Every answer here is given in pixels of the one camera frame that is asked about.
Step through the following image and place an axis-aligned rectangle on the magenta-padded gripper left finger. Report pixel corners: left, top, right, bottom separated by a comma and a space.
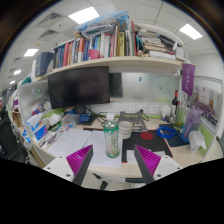
43, 144, 94, 187

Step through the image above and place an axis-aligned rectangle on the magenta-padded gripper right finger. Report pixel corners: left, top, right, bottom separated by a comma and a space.
133, 144, 183, 185

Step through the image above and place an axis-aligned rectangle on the green-labelled clear drink bottle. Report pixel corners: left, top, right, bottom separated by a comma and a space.
103, 113, 121, 159

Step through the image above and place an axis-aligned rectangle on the purple translucent water bottle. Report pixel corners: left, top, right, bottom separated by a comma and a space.
180, 106, 203, 144

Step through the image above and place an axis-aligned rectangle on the black desk mat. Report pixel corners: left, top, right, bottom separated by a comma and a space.
121, 128, 174, 164

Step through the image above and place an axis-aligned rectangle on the handwritten paper sheet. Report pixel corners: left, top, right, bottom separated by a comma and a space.
46, 128, 93, 158

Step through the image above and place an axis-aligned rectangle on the plain white paper sheet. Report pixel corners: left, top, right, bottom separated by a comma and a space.
83, 129, 124, 168

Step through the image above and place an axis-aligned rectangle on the flat round red coaster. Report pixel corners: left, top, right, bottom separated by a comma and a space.
139, 131, 154, 141

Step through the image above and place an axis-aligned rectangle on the white patterned cup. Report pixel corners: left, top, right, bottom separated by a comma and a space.
118, 120, 134, 140

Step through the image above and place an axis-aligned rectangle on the clear plastic box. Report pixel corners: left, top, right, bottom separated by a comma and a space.
61, 113, 81, 127

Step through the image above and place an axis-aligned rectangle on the grey metal laptop stand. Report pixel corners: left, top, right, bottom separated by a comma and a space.
118, 110, 148, 133

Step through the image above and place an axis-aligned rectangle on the small blue device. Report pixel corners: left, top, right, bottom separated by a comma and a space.
78, 113, 93, 124

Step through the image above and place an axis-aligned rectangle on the crumpled white tissue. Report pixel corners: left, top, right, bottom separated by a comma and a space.
188, 130, 208, 154

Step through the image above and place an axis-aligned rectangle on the blue white tissue pack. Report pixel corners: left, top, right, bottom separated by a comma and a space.
26, 113, 49, 141

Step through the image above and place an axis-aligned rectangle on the dark wine bottle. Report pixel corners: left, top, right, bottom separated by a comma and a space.
171, 89, 180, 116

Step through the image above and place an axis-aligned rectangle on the black office chair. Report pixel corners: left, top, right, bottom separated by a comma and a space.
0, 116, 24, 161

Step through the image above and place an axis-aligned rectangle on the black computer monitor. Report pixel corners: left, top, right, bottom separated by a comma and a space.
47, 65, 111, 110

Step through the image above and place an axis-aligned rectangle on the photo board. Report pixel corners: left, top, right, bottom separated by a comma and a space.
191, 84, 223, 126

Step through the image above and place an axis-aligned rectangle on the purple hanging banner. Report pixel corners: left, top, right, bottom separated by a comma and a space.
181, 62, 196, 97

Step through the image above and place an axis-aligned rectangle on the blue coiled cable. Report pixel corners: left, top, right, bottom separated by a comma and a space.
155, 125, 178, 140

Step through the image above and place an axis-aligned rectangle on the black cable bundle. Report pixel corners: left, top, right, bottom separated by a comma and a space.
84, 105, 108, 124

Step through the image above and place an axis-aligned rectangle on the white wall socket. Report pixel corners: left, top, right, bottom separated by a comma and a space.
138, 104, 149, 114
149, 104, 160, 114
124, 104, 136, 114

